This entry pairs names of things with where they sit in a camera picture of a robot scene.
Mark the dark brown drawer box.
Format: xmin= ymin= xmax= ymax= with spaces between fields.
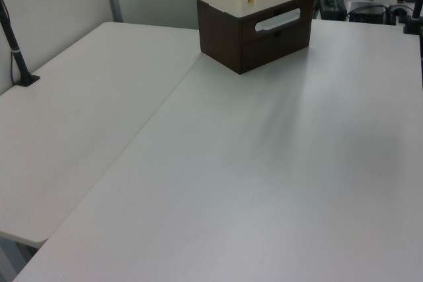
xmin=196 ymin=0 xmax=314 ymax=75

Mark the black electronic device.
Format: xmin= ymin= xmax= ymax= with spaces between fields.
xmin=317 ymin=0 xmax=348 ymax=20

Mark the white drawer handle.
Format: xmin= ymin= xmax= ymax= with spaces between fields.
xmin=255 ymin=8 xmax=301 ymax=32

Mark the black stand base plate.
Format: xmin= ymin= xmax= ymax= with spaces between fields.
xmin=17 ymin=75 xmax=41 ymax=87

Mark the black box with cables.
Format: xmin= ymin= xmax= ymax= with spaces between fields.
xmin=349 ymin=3 xmax=387 ymax=24

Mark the black camera stand pole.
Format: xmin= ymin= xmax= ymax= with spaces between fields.
xmin=0 ymin=0 xmax=31 ymax=80

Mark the black camera stand with clamp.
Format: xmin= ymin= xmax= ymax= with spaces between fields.
xmin=401 ymin=0 xmax=423 ymax=35

